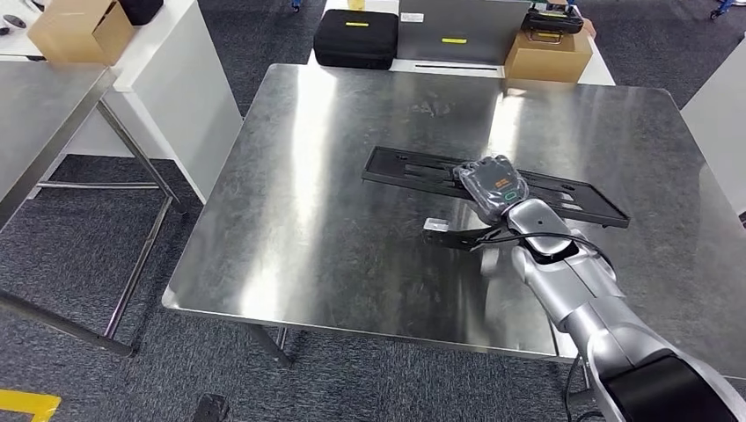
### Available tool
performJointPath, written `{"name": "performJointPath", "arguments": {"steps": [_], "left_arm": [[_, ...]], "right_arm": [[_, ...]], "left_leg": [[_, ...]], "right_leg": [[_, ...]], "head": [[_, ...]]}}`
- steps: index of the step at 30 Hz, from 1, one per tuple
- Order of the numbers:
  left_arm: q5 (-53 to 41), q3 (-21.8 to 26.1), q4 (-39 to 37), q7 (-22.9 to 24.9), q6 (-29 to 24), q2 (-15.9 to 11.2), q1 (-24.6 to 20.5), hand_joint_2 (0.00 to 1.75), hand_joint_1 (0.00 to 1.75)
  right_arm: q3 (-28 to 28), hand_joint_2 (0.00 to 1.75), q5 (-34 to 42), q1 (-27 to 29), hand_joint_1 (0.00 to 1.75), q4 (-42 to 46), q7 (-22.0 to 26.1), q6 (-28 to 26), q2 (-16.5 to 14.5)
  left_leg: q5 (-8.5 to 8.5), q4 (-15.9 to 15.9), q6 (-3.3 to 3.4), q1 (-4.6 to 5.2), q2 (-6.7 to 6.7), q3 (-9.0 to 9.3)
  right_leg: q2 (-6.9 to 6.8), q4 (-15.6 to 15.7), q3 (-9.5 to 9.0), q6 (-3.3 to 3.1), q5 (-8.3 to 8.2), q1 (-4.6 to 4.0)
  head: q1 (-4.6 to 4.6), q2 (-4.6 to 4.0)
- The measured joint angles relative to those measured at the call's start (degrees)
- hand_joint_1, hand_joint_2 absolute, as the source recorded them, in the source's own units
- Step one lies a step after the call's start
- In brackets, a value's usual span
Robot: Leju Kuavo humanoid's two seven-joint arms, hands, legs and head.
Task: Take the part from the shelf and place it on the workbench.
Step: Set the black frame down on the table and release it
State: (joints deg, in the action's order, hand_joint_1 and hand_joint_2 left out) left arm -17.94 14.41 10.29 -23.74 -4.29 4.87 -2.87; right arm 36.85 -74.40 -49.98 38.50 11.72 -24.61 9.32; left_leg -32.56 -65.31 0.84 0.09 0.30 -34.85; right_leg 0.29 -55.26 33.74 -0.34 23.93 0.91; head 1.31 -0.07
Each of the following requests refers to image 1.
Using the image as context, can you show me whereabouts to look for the brown cardboard box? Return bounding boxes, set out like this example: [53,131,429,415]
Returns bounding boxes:
[503,25,595,87]
[27,0,136,66]

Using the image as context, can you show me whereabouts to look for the black device with handle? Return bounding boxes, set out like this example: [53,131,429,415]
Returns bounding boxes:
[520,1,586,45]

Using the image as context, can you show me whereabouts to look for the grey flat case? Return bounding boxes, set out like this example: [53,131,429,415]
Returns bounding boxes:
[397,0,532,66]

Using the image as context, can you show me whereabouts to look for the white desk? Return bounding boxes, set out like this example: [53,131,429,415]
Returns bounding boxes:
[0,0,245,205]
[307,0,618,89]
[680,34,746,218]

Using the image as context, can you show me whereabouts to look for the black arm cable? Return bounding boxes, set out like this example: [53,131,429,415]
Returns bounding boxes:
[562,355,584,422]

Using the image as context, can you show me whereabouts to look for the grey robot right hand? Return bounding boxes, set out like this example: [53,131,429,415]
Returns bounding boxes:
[453,155,530,225]

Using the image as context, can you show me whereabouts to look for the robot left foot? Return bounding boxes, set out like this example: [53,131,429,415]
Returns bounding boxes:
[192,394,230,422]

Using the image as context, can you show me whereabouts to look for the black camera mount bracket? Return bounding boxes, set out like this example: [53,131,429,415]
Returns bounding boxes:
[422,218,514,251]

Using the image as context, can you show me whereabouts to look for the stainless steel table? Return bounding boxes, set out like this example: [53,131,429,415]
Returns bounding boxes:
[0,61,191,358]
[161,62,746,381]

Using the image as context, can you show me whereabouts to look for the black case yellow label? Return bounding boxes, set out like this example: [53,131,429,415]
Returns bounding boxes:
[312,8,400,71]

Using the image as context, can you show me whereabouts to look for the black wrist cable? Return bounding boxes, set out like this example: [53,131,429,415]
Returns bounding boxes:
[495,231,613,269]

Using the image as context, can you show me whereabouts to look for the yellow floor tape square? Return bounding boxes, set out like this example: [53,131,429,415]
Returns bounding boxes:
[0,389,62,422]

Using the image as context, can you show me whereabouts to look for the black bag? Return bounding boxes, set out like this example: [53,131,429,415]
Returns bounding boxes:
[116,0,165,27]

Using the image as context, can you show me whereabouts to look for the black plastic plate part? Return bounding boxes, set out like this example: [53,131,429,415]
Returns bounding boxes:
[361,145,632,229]

